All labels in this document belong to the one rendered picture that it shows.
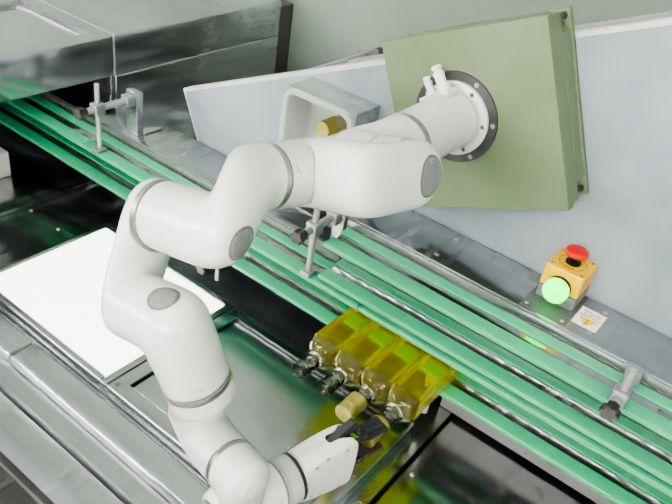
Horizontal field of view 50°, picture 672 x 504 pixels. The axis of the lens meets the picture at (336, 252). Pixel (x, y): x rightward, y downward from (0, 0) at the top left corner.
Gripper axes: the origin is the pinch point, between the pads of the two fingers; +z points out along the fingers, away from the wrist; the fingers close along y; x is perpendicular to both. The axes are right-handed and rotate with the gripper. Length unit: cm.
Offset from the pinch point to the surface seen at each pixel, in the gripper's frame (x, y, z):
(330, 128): 50, 27, 24
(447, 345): 5.6, 6.3, 20.7
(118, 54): 123, 15, 11
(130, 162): 91, 2, 0
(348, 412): 5.2, 0.9, -0.7
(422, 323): 12.2, 6.2, 20.7
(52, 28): 133, 19, -2
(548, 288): -1.5, 19.9, 33.2
